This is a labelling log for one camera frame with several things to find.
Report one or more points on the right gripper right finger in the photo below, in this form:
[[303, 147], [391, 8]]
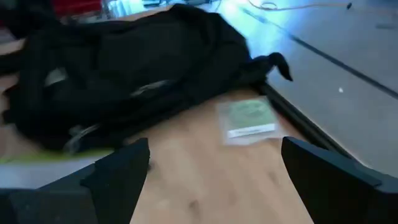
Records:
[[326, 186]]

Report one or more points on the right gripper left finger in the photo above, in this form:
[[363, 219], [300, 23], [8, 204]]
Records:
[[121, 180]]

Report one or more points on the green packet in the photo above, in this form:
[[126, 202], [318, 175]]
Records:
[[248, 119]]

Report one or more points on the black backpack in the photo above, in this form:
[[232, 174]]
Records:
[[140, 68]]

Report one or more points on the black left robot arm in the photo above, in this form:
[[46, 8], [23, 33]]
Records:
[[21, 18]]

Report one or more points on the small white floor scrap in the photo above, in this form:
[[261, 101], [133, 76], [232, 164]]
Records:
[[340, 90]]

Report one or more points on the red storage box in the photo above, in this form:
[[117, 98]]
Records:
[[77, 6]]

